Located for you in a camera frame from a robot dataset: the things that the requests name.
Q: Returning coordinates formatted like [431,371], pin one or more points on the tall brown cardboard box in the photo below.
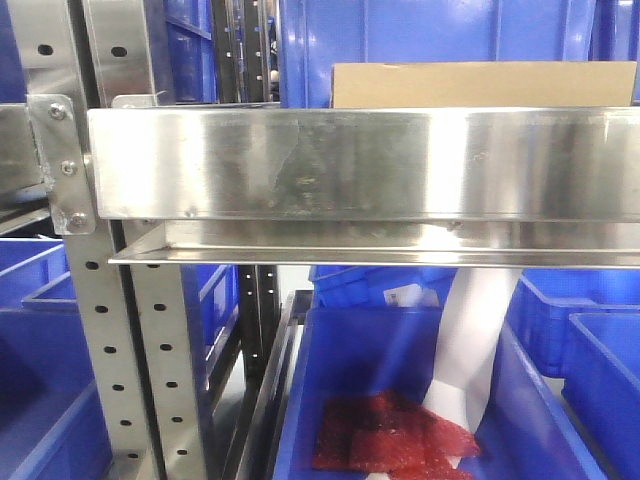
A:
[484,84]

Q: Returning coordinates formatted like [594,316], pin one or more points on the perforated steel shelf upright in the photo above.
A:
[142,332]

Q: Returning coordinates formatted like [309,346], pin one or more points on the blue crate upper left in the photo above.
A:
[191,48]

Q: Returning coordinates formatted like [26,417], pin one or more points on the blue bin with red sheets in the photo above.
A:
[524,433]

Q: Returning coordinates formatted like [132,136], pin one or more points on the blue bin lower right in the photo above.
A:
[582,326]

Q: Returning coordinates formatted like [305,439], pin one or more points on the white paper sheet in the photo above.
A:
[469,330]

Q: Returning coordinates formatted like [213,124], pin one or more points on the blue bin behind centre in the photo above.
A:
[337,286]

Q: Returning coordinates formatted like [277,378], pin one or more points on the large blue crate upper shelf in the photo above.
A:
[316,35]

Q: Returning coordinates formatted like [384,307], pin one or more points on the stainless steel shelf beam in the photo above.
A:
[496,187]

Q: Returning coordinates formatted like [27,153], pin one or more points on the steel corner bracket with bolts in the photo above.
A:
[61,152]

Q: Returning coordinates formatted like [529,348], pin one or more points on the blue bin lower left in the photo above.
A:
[52,425]

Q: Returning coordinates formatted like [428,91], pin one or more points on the red textured sheets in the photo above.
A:
[391,434]

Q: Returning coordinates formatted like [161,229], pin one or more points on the black perforated rear upright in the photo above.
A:
[259,313]

